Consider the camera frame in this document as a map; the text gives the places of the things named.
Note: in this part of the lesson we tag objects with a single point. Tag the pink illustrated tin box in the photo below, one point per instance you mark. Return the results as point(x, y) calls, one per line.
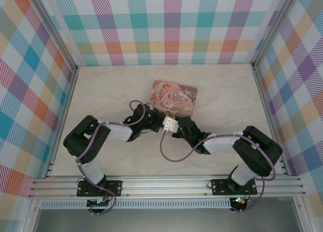
point(174, 95)

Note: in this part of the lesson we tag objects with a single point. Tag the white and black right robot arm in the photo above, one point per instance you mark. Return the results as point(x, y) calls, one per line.
point(255, 151)

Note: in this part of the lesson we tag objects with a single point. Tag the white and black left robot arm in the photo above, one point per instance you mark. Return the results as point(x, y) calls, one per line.
point(93, 164)

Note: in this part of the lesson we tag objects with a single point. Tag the small circuit board with lights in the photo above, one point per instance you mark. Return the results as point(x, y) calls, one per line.
point(239, 201)

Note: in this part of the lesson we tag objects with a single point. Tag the small green circuit board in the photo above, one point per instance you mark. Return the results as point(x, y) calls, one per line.
point(99, 203)

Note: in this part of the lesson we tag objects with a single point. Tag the grey metal sheet panel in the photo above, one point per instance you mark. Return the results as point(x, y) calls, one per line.
point(164, 220)

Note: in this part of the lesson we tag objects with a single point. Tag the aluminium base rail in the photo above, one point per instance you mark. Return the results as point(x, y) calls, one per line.
point(164, 185)

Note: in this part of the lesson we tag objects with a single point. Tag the aluminium table side rail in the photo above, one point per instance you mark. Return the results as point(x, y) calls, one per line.
point(267, 111)
point(63, 116)

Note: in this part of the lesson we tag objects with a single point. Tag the aluminium frame post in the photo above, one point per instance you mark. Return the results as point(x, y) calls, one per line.
point(50, 25)
point(275, 27)

